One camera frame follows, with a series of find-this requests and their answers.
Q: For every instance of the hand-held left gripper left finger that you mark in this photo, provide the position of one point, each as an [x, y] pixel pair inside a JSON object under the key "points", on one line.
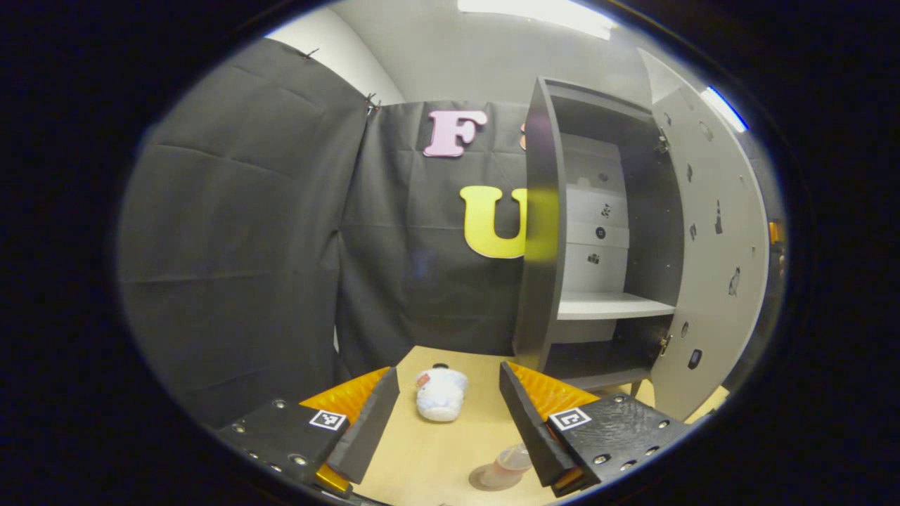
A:
{"points": [[368, 427]]}

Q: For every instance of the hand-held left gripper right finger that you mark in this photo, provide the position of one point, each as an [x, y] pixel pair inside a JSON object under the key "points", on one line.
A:
{"points": [[531, 434]]}

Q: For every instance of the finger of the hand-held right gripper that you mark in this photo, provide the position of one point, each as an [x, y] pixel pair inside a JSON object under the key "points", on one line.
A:
{"points": [[775, 232]]}

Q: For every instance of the clear pump bottle pink label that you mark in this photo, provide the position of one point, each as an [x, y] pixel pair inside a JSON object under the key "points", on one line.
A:
{"points": [[510, 464]]}

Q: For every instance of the brown round coaster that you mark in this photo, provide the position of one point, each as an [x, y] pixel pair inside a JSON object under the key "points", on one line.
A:
{"points": [[481, 481]]}

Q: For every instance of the metal door hinge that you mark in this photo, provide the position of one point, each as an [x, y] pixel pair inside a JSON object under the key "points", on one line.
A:
{"points": [[662, 144], [664, 344]]}

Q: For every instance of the grey cabinet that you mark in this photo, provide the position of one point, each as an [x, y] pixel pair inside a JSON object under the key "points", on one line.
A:
{"points": [[538, 281]]}

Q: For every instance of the white plush toy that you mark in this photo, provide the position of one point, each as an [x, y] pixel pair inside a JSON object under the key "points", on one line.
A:
{"points": [[441, 397]]}

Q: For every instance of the small ceiling light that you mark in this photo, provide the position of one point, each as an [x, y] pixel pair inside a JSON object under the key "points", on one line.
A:
{"points": [[724, 109]]}

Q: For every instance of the black backdrop cloth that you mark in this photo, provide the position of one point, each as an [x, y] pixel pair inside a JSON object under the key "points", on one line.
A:
{"points": [[232, 211]]}

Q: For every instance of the large ceiling light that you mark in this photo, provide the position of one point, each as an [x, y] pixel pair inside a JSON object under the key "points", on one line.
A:
{"points": [[541, 14]]}

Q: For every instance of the metal cloth clip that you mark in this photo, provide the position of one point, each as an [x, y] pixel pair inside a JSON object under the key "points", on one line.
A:
{"points": [[370, 105], [309, 53]]}

